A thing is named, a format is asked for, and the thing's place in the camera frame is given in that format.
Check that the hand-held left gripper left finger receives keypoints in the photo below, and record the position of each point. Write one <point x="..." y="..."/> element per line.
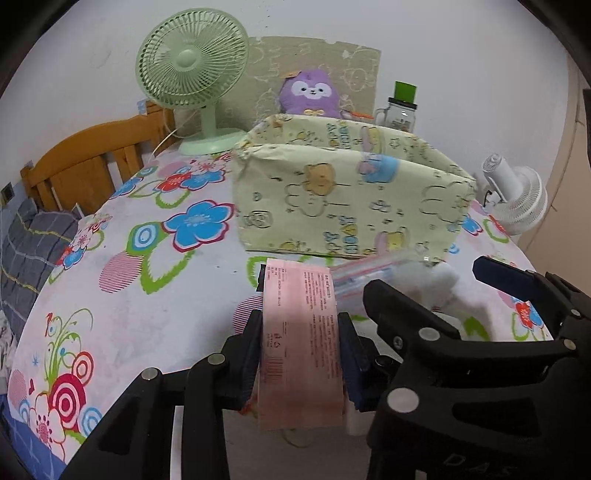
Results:
<point x="251" y="355"/>

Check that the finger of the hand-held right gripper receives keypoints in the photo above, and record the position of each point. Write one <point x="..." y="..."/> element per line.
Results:
<point x="503" y="274"/>
<point x="397" y="309"/>

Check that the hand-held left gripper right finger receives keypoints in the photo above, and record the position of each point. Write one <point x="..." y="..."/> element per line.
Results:
<point x="353" y="369"/>

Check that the white fluffy cloth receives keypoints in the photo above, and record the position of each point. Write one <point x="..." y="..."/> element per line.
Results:
<point x="434" y="281"/>

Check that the clear plastic zip bag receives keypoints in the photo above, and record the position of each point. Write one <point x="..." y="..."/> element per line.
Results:
<point x="355" y="277"/>

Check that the pink rectangular box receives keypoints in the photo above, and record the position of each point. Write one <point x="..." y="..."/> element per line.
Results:
<point x="300" y="332"/>

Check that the yellow patterned storage box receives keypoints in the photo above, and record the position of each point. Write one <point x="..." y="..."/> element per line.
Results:
<point x="323" y="198"/>

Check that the white standing fan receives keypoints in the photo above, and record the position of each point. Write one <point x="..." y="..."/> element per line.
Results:
<point x="521" y="203"/>

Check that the floral tablecloth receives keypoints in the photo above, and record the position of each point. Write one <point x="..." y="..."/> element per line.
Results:
<point x="161" y="323"/>

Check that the beige door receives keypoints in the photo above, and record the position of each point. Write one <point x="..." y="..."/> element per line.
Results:
<point x="572" y="161"/>

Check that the glass jar with green lid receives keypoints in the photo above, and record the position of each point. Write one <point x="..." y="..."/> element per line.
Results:
<point x="401" y="115"/>

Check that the purple plush toy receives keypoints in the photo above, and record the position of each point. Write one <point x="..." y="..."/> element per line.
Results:
<point x="314" y="90"/>

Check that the green patterned cardboard sheet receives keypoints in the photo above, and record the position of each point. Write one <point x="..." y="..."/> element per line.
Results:
<point x="355" y="69"/>

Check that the blue cloth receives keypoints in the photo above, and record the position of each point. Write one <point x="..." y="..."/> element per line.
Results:
<point x="27" y="457"/>

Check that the grey plaid cushion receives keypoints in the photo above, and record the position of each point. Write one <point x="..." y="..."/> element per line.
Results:
<point x="27" y="249"/>

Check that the wooden bed headboard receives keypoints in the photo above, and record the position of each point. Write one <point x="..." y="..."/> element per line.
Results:
<point x="83" y="152"/>

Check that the green desk fan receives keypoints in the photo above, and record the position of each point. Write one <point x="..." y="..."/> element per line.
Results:
<point x="189" y="60"/>

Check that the wall socket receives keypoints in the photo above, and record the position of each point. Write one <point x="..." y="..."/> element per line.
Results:
<point x="7" y="193"/>

